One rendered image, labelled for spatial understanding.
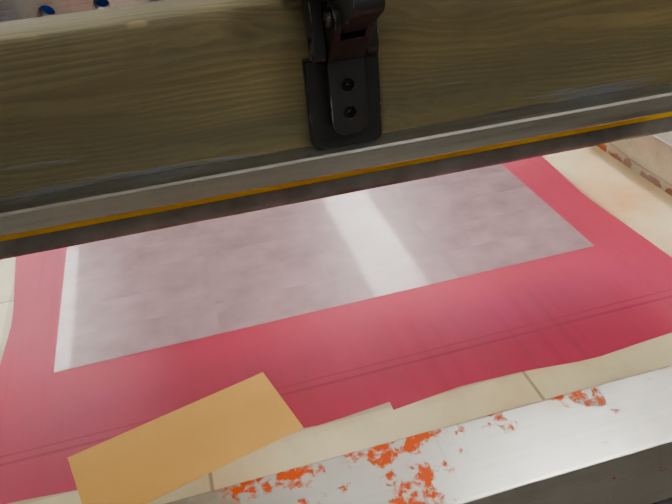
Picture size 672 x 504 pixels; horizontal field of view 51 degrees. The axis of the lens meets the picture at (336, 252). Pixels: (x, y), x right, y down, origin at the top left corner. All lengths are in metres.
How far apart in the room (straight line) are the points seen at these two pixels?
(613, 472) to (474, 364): 0.11
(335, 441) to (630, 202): 0.29
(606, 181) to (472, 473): 0.33
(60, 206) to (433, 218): 0.28
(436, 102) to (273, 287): 0.18
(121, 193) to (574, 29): 0.21
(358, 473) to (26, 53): 0.21
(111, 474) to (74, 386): 0.07
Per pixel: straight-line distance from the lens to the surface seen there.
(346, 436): 0.35
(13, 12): 1.00
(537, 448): 0.30
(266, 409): 0.37
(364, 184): 0.35
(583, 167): 0.58
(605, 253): 0.48
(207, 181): 0.30
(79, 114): 0.30
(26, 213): 0.31
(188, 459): 0.35
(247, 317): 0.43
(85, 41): 0.30
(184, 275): 0.48
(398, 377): 0.38
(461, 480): 0.29
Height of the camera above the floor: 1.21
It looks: 33 degrees down
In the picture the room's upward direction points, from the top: 6 degrees counter-clockwise
